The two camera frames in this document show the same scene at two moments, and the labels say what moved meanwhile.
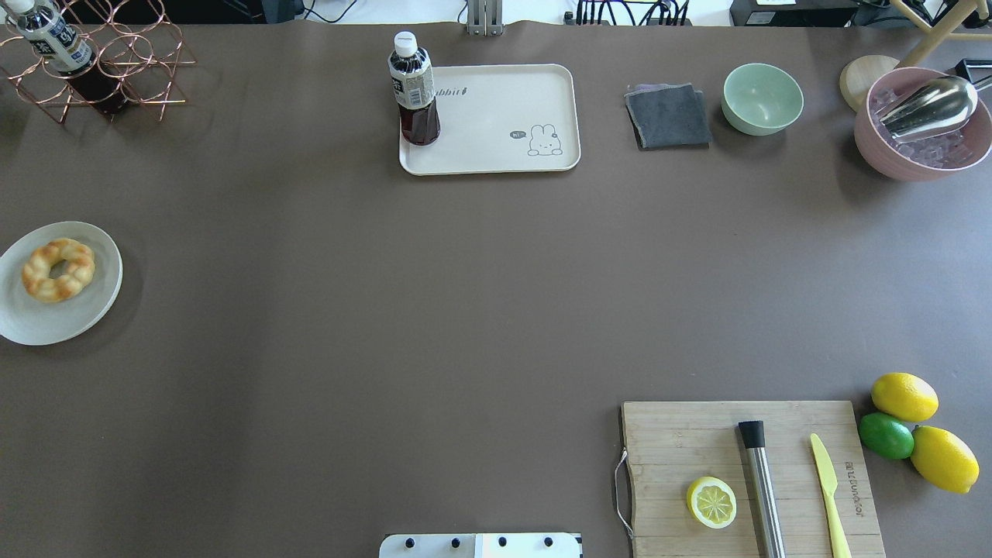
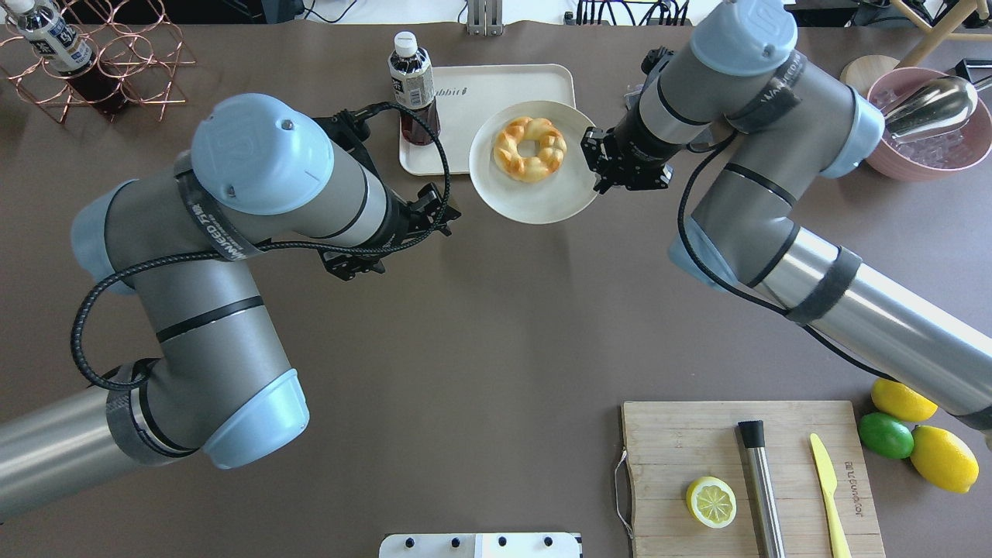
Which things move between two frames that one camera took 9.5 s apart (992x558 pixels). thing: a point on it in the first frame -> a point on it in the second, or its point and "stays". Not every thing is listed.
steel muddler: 752,433 stays
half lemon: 711,502 stays
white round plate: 58,282 -> 528,164
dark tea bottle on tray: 412,78 stays
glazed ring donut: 36,271 -> 529,149
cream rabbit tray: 501,120 stays
